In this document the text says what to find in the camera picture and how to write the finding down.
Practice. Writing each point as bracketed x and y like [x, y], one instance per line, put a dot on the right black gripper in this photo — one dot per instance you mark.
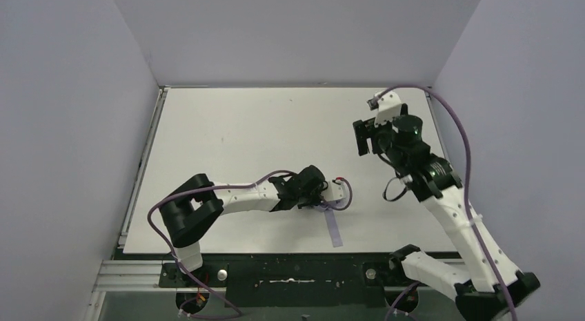
[362, 137]

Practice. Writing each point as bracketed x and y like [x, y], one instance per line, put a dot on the lavender folding umbrella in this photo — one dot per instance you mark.
[333, 230]

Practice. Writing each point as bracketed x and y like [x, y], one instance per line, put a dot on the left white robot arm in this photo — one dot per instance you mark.
[190, 210]

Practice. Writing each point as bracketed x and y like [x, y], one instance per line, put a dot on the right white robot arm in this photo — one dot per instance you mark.
[492, 284]

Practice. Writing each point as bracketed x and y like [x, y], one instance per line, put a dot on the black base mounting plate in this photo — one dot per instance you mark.
[303, 280]

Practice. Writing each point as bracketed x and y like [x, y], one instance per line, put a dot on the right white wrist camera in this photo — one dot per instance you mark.
[387, 106]

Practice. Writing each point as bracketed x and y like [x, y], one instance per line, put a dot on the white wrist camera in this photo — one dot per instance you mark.
[387, 106]
[336, 192]

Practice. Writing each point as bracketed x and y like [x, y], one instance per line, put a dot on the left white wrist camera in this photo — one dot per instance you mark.
[336, 192]

